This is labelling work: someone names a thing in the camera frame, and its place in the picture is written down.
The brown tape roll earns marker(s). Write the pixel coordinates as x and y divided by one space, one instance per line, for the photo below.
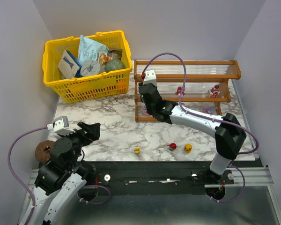
42 152

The yellow haired figure toy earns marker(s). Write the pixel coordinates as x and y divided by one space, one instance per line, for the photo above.
188 148

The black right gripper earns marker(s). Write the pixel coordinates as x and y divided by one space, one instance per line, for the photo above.
145 88

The purple bunny pink donut toy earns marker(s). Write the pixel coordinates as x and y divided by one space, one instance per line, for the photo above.
144 111

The yellow blue minion toy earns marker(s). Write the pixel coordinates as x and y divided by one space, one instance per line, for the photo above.
137 151

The brown snack packet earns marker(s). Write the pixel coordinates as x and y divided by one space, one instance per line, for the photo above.
111 54

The white and blue razor box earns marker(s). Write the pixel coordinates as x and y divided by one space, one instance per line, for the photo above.
69 66

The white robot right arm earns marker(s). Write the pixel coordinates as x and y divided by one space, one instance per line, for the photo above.
226 130

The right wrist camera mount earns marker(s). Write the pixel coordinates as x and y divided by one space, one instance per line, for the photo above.
149 77

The grey wrapped round package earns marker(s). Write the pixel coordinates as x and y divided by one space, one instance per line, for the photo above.
90 68

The purple bunny pink cup toy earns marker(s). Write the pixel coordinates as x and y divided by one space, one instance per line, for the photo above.
211 110

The pink bear cake slice toy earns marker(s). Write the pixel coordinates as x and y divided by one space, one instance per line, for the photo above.
214 92

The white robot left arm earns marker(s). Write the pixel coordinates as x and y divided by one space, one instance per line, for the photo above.
59 179

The light blue cassava chips bag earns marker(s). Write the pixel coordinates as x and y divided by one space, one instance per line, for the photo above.
90 50

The green melon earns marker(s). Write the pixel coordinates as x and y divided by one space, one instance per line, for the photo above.
114 64

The wooden two-tier shelf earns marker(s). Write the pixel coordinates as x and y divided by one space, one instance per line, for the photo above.
200 76

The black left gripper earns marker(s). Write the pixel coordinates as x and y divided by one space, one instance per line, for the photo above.
83 134

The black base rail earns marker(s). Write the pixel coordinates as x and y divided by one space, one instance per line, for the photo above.
158 178

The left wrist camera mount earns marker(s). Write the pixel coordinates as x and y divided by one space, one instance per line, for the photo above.
61 126

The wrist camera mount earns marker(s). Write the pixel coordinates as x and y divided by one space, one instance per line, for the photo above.
61 126
149 77

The red haired figure toy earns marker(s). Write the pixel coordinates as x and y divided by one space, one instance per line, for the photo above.
172 146

